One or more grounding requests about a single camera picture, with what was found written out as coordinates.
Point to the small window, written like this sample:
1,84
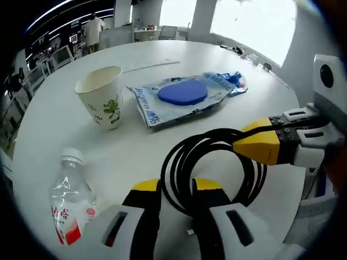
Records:
177,13

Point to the large window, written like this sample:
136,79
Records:
252,27

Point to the clear plastic bottle item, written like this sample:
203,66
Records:
70,195

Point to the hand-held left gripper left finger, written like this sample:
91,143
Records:
141,211

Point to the small desk items cluster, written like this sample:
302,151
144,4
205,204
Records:
249,55

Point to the white power strip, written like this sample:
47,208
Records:
151,65

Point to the grey partition panel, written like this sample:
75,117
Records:
116,38

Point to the blue and clear plastic bag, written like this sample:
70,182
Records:
162,113

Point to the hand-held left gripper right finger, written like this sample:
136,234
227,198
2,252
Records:
211,211

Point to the person's right hand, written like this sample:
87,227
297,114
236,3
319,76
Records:
339,170

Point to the grey office chair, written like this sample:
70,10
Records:
168,32

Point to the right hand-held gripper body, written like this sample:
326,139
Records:
330,92

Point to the white paper cup item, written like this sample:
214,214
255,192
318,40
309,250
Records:
108,108

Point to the grey mesh chair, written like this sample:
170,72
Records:
311,214

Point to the white table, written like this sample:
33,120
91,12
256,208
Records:
54,122

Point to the white chair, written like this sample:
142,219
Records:
37,77
63,55

